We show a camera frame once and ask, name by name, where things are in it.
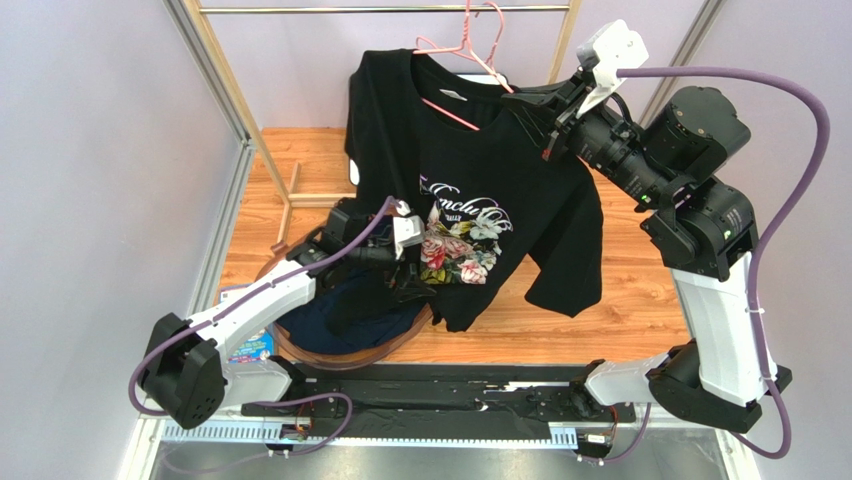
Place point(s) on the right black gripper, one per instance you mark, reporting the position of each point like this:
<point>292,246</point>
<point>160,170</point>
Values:
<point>559,123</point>

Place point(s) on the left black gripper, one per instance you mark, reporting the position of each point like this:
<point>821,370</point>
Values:
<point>411,285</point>

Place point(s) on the black floral t-shirt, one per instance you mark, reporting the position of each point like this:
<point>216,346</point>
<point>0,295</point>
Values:
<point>487,198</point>

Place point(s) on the pink wire hanger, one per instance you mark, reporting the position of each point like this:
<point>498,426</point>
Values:
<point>468,51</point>
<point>424,46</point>

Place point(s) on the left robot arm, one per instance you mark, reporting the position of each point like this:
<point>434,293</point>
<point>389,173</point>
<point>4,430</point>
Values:
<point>186,373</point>

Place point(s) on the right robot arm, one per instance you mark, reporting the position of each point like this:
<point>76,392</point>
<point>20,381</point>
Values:
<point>704,230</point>

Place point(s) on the navy blue garment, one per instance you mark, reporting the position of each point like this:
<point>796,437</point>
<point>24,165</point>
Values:
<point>358,314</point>

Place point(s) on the transparent brown plastic basin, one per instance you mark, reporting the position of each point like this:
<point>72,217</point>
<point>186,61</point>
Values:
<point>354,360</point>

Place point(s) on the metal hanging rod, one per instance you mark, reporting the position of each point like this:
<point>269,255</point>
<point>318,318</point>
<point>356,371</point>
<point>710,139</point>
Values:
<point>377,9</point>

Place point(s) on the whiteboard with red writing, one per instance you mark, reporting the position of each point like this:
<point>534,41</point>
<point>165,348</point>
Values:
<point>353,171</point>

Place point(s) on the blue illustrated booklet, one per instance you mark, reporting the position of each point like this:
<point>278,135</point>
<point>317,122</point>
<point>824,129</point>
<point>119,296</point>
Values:
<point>258,347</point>

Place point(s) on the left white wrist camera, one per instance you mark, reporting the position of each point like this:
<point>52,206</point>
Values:
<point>408,228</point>

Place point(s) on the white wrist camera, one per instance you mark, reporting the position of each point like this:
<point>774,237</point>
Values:
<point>614,46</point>
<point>408,228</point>

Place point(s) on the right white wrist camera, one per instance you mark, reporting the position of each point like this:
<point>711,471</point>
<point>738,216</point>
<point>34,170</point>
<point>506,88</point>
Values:
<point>614,46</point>

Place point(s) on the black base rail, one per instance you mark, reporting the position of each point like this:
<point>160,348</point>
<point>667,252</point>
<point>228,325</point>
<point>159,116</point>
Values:
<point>429,401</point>

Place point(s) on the left aluminium frame post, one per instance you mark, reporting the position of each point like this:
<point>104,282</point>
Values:
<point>207,52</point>

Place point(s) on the wooden clothes rack frame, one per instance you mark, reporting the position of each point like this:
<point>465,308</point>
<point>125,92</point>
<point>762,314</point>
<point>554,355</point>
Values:
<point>287,191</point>

